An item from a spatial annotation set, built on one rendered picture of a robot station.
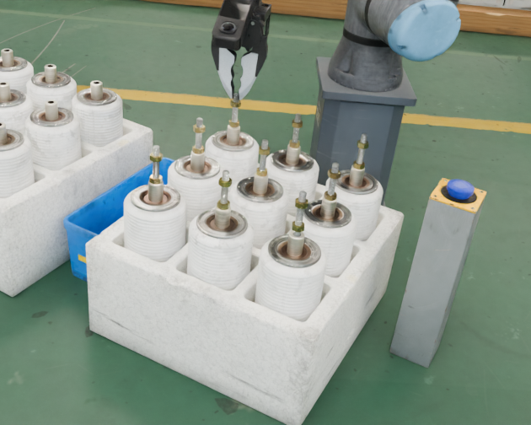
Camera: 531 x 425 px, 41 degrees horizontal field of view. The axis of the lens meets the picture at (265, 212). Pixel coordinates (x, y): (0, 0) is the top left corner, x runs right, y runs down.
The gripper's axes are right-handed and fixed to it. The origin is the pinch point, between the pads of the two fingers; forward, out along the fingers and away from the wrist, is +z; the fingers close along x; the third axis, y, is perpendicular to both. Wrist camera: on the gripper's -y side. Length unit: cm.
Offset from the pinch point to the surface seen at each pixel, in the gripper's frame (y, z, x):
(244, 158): -3.0, 10.5, -3.1
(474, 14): 171, 28, -58
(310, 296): -32.0, 14.3, -19.1
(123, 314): -29.0, 27.5, 9.6
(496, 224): 31, 34, -56
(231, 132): -0.4, 7.3, 0.1
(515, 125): 88, 34, -66
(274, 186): -12.7, 9.2, -9.9
